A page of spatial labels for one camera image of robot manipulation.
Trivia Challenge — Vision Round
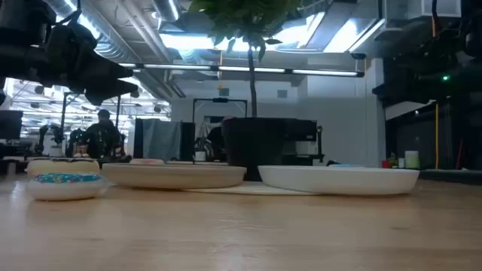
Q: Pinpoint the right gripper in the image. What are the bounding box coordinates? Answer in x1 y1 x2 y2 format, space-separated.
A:
371 48 464 109

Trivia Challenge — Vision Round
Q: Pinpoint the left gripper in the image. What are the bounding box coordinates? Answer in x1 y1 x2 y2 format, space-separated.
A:
43 23 140 107

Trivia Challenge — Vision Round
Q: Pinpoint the large pink frosted donut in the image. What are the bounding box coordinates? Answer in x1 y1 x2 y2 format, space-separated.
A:
130 158 166 166

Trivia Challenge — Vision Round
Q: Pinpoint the small blue sprinkled donut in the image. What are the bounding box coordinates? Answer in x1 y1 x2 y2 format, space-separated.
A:
26 172 109 202

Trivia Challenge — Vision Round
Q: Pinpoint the person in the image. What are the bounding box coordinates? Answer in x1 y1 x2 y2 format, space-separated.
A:
85 108 122 159
206 114 227 163

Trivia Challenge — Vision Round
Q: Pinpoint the pale green cylinder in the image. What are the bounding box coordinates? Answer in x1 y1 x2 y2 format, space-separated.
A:
404 150 420 170

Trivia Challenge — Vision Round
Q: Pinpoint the grey cloth covered cabinet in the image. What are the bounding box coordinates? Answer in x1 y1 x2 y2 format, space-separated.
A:
133 117 196 162

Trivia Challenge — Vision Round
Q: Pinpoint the long ceiling light bar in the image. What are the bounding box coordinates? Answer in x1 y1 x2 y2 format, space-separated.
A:
119 62 365 78

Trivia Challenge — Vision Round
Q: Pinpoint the black background machine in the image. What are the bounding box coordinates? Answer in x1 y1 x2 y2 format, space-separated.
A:
284 118 325 166

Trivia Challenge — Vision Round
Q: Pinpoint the black computer monitor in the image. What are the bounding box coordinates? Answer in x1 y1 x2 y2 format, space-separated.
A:
0 110 23 141

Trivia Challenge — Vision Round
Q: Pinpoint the white round plate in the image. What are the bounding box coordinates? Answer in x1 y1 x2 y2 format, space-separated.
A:
258 165 420 196

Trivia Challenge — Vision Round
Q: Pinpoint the tan round plate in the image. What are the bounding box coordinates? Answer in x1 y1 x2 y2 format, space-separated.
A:
100 162 248 190

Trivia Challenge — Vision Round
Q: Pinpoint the green potted plant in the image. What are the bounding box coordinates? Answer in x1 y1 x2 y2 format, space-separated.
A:
187 0 303 182

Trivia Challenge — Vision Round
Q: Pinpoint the silver spiral duct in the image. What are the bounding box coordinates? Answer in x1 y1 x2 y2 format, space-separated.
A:
150 0 182 23
43 0 166 65

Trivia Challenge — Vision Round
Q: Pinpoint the yellow extension cable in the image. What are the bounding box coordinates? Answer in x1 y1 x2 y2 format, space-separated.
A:
431 14 441 170

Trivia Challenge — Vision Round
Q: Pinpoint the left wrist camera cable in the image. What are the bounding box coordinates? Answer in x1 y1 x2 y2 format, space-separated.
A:
55 0 83 28

